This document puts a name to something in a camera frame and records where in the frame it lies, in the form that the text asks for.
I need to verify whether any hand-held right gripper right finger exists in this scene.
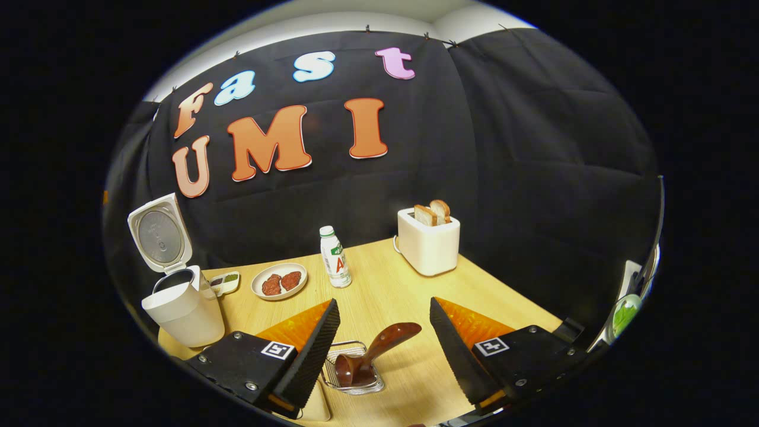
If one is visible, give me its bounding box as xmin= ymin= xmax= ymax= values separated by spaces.
xmin=429 ymin=297 xmax=588 ymax=416

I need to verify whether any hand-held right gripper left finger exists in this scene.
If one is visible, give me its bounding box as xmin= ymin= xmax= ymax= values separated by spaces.
xmin=187 ymin=298 xmax=342 ymax=419

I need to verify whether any metal wire chopstick holder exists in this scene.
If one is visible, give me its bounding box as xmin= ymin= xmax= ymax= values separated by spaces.
xmin=322 ymin=340 xmax=386 ymax=396

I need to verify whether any brown wooden spoon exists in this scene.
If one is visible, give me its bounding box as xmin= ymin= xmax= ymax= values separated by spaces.
xmin=334 ymin=322 xmax=423 ymax=388

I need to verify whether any white rice cooker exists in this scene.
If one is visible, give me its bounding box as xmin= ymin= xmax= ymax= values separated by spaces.
xmin=127 ymin=193 xmax=226 ymax=349

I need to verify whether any white round plate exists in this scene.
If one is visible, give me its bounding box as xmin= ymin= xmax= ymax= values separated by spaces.
xmin=251 ymin=262 xmax=308 ymax=301

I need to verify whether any white drink bottle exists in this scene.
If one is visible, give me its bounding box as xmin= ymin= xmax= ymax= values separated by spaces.
xmin=319 ymin=225 xmax=352 ymax=289

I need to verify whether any small white condiment dish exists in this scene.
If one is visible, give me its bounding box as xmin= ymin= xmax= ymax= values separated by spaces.
xmin=209 ymin=271 xmax=241 ymax=297

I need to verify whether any black table edge pad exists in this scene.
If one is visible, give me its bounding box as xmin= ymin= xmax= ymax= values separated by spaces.
xmin=554 ymin=318 xmax=585 ymax=345

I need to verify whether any cream white toaster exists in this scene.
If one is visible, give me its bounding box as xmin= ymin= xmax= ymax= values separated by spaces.
xmin=396 ymin=206 xmax=461 ymax=277

